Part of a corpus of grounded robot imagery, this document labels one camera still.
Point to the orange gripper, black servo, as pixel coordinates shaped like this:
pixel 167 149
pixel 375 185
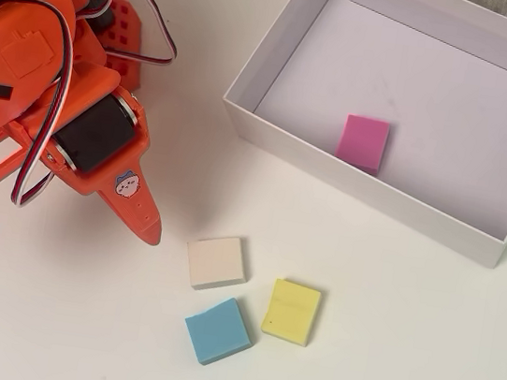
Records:
pixel 93 132

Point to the pink foam cuboid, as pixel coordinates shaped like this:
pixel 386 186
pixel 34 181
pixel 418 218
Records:
pixel 362 141

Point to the orange robot base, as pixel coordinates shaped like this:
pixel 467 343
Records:
pixel 125 30

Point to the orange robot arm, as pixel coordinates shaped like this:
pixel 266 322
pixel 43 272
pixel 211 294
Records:
pixel 31 26

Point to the white foam cuboid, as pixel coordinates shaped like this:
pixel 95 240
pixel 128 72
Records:
pixel 215 262

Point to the blue foam cuboid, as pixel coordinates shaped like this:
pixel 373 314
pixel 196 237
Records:
pixel 217 331

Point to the yellow foam cuboid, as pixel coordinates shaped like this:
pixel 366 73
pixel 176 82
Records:
pixel 291 309

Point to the white cardboard bin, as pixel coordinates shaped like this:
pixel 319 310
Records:
pixel 438 84

